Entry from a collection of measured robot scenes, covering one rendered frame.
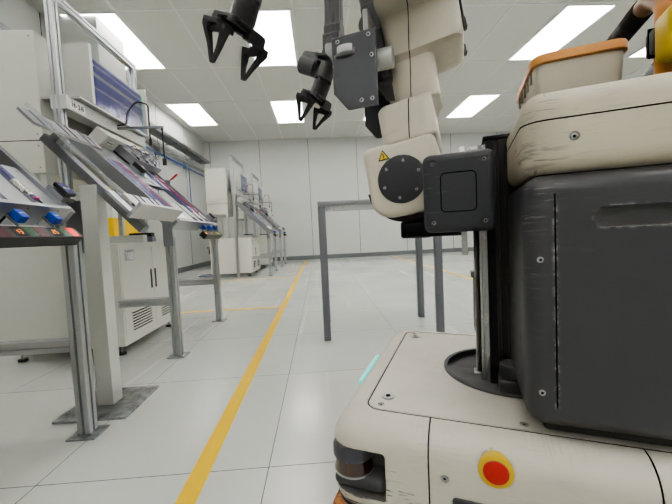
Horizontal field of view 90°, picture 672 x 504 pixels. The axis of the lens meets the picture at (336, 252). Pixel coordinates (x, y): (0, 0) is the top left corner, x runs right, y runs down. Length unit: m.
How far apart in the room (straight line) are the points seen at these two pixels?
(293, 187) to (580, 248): 8.16
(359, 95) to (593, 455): 0.75
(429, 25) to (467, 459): 0.83
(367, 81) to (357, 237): 7.80
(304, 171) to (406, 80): 7.83
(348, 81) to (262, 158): 8.01
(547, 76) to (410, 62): 0.28
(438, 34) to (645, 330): 0.66
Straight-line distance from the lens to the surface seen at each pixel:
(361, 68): 0.83
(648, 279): 0.63
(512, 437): 0.67
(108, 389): 1.61
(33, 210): 1.21
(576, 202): 0.60
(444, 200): 0.65
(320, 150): 8.73
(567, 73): 0.81
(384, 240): 8.64
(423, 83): 0.85
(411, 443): 0.66
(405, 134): 0.78
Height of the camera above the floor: 0.61
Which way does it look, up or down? 3 degrees down
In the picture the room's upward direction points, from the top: 3 degrees counter-clockwise
